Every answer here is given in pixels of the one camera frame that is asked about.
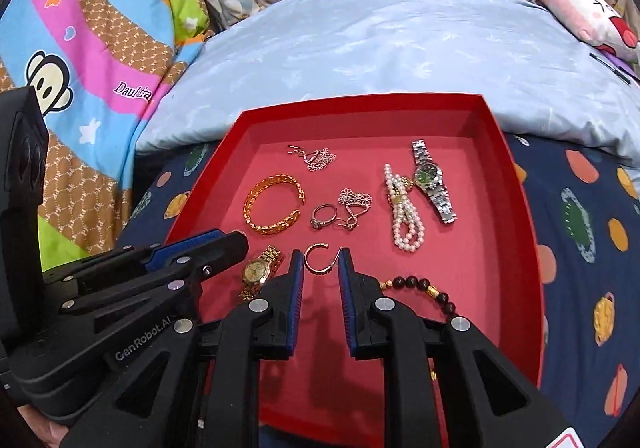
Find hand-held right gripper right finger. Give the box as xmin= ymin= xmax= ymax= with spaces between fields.
xmin=337 ymin=248 xmax=573 ymax=448

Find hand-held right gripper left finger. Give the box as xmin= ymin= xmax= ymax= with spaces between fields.
xmin=60 ymin=248 xmax=306 ymax=448

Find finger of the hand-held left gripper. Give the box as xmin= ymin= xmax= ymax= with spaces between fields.
xmin=75 ymin=227 xmax=226 ymax=280
xmin=60 ymin=230 xmax=251 ymax=361

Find gold hoop earring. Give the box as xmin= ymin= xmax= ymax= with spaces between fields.
xmin=304 ymin=242 xmax=343 ymax=275

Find gold wristwatch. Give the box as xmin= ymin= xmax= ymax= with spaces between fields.
xmin=237 ymin=244 xmax=283 ymax=301

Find gold bangle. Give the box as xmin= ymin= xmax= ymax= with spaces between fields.
xmin=244 ymin=174 xmax=306 ymax=235

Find dark bead bracelet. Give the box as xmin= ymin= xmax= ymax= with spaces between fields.
xmin=377 ymin=275 xmax=458 ymax=316

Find silver stone ring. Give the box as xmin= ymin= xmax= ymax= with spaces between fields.
xmin=310 ymin=203 xmax=341 ymax=230

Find silver flower earring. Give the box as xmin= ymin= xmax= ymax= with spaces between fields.
xmin=287 ymin=144 xmax=337 ymax=174
xmin=334 ymin=188 xmax=375 ymax=231

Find white pearl bracelet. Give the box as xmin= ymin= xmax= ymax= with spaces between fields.
xmin=384 ymin=163 xmax=426 ymax=253

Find red tray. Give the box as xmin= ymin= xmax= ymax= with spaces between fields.
xmin=162 ymin=95 xmax=546 ymax=448

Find person's left hand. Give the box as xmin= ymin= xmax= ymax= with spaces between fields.
xmin=22 ymin=405 xmax=68 ymax=446

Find silver wristwatch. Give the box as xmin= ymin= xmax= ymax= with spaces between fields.
xmin=411 ymin=139 xmax=457 ymax=224

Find monkey printed blanket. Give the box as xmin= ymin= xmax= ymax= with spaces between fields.
xmin=0 ymin=0 xmax=211 ymax=274

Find light blue pillow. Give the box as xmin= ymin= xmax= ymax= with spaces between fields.
xmin=135 ymin=0 xmax=640 ymax=164

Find purple black object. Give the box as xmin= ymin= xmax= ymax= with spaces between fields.
xmin=590 ymin=50 xmax=638 ymax=86

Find pink plush pillow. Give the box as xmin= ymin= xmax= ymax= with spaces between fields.
xmin=532 ymin=0 xmax=640 ymax=61

